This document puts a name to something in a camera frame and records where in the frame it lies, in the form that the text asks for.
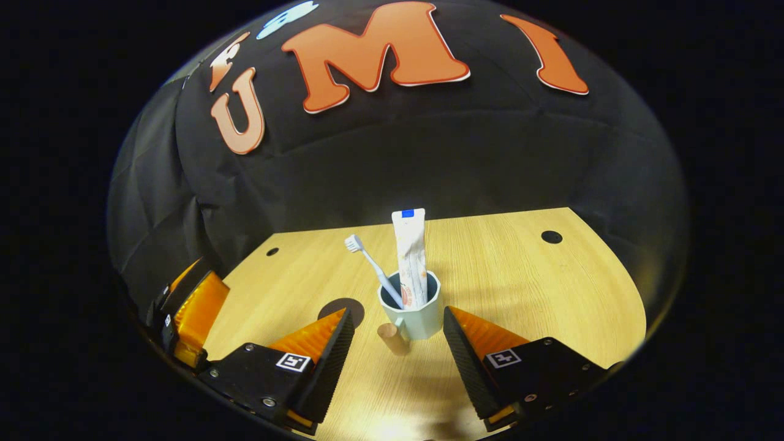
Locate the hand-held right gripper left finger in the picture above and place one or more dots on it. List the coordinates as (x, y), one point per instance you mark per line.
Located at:
(327, 367)

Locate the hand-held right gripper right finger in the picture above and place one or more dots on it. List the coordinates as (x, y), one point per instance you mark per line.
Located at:
(465, 361)

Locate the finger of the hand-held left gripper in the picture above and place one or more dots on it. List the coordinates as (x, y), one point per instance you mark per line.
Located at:
(190, 282)
(202, 312)

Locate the dark round coaster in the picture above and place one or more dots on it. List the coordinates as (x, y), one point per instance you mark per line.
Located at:
(343, 306)

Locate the white toothbrush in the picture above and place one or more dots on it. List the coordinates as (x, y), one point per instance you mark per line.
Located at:
(373, 266)

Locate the white toothpaste tube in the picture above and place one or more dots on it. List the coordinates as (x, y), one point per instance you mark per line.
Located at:
(410, 257)

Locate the wooden desktop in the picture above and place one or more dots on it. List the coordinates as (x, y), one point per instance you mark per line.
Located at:
(520, 288)

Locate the black backdrop cloth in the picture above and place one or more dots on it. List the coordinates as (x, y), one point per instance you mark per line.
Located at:
(429, 153)

